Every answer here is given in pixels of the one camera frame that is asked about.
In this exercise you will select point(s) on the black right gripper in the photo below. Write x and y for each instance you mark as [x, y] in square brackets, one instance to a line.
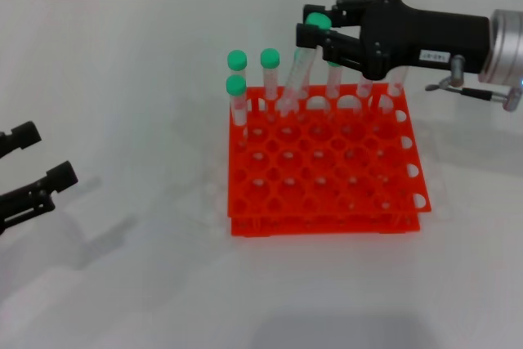
[408, 34]

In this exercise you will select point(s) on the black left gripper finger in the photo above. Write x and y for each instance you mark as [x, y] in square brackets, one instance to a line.
[61, 177]
[26, 134]

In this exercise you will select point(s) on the green-capped clear test tube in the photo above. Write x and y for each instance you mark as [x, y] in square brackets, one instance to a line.
[237, 59]
[236, 84]
[298, 75]
[270, 58]
[309, 85]
[363, 88]
[334, 83]
[395, 87]

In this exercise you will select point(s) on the orange plastic test tube rack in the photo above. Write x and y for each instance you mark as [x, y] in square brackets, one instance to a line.
[286, 228]

